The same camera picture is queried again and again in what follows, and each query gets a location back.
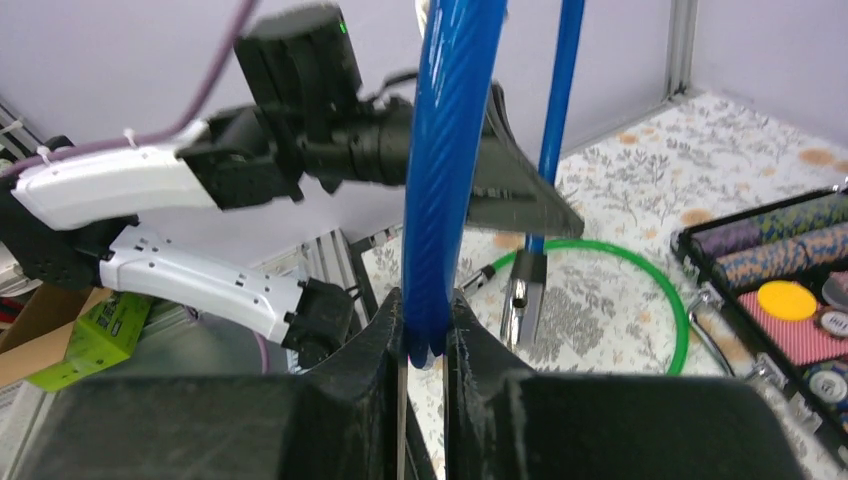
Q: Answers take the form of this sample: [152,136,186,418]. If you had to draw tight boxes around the blue cable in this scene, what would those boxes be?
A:
[400,0,588,372]

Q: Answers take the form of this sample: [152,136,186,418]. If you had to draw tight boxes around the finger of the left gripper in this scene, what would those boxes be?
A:
[466,82,585,238]

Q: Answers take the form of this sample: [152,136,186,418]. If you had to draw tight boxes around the black poker chip case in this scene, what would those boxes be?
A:
[670,183,847,466]

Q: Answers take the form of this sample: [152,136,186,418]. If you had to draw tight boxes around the yellow round chip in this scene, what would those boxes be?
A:
[756,280,818,322]

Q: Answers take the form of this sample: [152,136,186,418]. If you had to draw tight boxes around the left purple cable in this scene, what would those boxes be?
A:
[0,0,260,180]

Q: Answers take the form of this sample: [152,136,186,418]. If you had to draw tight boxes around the green cardboard box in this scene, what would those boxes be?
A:
[26,288,153,392]

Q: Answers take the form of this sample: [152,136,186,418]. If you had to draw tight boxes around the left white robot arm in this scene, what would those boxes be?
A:
[1,1,584,368]

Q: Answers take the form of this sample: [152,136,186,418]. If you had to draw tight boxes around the green cable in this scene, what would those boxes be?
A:
[460,238,692,378]

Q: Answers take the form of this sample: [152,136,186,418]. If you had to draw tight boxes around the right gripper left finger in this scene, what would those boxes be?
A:
[16,290,405,479]

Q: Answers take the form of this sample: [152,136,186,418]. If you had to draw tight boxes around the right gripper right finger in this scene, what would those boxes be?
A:
[447,295,803,479]

